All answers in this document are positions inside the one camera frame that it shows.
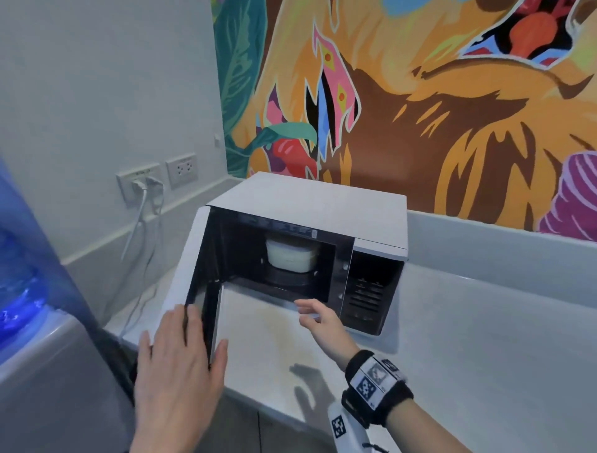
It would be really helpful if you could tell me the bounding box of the black wristband with marker tags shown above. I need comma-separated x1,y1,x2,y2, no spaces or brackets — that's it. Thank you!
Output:
341,349,415,428

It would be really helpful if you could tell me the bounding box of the white power cable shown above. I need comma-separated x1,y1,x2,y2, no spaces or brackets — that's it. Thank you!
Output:
119,187,149,263
118,184,166,339

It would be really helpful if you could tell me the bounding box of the grey water dispenser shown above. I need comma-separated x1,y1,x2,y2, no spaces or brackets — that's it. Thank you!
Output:
0,307,137,453

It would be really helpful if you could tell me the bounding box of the white microwave oven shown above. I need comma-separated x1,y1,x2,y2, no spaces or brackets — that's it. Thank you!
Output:
205,171,409,338

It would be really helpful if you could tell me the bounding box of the blue water bottle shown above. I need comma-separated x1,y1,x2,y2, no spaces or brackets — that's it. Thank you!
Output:
0,156,100,366

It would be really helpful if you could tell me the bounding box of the person's left forearm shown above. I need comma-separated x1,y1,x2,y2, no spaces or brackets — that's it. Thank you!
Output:
129,434,200,453

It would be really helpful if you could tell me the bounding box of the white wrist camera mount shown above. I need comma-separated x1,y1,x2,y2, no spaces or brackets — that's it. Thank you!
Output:
326,401,391,453

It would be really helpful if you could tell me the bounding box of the white microwave door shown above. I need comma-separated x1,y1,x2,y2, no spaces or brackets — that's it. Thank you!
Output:
160,205,225,366

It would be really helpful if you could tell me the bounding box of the person's left hand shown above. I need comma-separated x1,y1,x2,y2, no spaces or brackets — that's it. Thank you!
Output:
133,303,229,440

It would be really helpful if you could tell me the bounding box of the person's right forearm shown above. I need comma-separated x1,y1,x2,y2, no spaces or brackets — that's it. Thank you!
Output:
383,398,473,453

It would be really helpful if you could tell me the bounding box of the colourful wall mural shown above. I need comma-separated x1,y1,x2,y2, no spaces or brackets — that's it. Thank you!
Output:
211,0,597,242

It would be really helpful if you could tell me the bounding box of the black round microwave stand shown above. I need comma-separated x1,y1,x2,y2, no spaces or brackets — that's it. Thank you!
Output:
265,267,314,287

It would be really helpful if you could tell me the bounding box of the white plastic food container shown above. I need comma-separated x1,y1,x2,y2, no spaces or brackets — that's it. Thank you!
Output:
265,237,321,274

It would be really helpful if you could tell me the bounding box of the person's right hand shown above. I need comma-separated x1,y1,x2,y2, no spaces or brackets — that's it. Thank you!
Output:
294,299,360,370

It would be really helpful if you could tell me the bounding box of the white wall socket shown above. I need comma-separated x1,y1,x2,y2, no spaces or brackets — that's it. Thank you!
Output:
116,162,165,204
166,153,200,190

